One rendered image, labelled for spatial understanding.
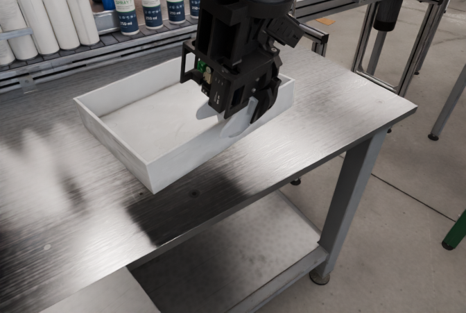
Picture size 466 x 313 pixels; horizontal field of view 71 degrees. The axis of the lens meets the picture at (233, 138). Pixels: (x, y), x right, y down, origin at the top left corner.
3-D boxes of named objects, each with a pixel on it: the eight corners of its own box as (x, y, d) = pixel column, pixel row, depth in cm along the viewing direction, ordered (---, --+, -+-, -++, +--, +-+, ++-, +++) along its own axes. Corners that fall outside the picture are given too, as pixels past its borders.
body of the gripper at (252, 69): (177, 85, 36) (184, -24, 27) (229, 59, 41) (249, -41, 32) (226, 126, 34) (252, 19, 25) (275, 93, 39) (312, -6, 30)
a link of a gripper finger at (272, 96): (231, 110, 42) (243, 53, 35) (240, 105, 43) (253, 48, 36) (259, 132, 40) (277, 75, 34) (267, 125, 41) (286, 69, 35)
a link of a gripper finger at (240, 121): (204, 151, 43) (213, 99, 36) (234, 130, 46) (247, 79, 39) (222, 166, 42) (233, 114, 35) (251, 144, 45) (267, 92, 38)
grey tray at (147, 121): (213, 67, 66) (211, 44, 62) (292, 106, 54) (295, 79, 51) (83, 125, 51) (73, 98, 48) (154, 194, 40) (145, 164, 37)
